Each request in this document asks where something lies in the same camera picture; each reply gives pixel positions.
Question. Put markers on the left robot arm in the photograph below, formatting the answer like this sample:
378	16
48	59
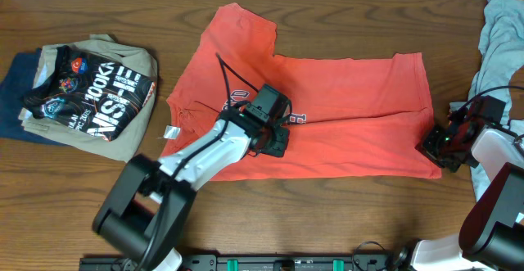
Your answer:
144	213

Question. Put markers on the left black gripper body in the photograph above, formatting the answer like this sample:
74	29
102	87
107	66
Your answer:
277	144

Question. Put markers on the black printed folded shirt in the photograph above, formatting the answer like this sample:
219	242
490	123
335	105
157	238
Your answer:
90	93

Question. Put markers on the red printed t-shirt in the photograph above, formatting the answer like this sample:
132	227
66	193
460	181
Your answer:
349	117

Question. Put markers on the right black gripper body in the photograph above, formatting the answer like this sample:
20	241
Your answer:
432	145

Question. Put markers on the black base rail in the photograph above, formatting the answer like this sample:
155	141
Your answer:
367	256

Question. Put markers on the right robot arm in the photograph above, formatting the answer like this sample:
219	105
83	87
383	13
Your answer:
491	237

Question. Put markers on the navy folded garment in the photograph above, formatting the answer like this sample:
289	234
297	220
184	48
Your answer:
17	82

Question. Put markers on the beige folded garment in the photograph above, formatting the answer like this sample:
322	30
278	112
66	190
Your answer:
127	143

